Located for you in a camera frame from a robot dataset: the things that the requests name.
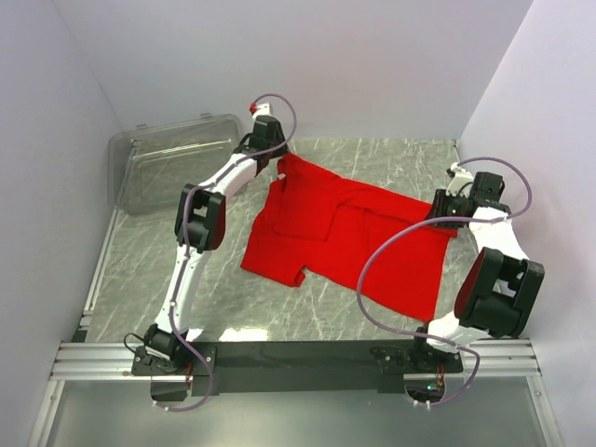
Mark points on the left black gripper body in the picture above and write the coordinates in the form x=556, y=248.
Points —
x=279, y=151

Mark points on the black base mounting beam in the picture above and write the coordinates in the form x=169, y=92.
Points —
x=237, y=367

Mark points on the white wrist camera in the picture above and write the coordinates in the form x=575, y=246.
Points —
x=261, y=108
x=460, y=179

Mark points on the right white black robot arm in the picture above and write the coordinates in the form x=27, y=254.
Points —
x=500, y=289

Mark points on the aluminium extrusion frame rail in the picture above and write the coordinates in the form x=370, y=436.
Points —
x=113, y=362

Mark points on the red t shirt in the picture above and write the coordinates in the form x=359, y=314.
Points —
x=316, y=221

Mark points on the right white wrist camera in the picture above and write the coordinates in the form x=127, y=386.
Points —
x=460, y=179

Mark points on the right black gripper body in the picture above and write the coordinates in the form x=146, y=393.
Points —
x=448, y=206

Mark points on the clear plastic storage bin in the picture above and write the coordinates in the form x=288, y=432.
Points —
x=149, y=166

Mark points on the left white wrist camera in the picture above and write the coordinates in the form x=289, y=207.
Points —
x=261, y=108

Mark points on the right aluminium side rail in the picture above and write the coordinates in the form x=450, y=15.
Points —
x=544, y=412

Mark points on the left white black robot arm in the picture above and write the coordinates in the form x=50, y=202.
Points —
x=200, y=228

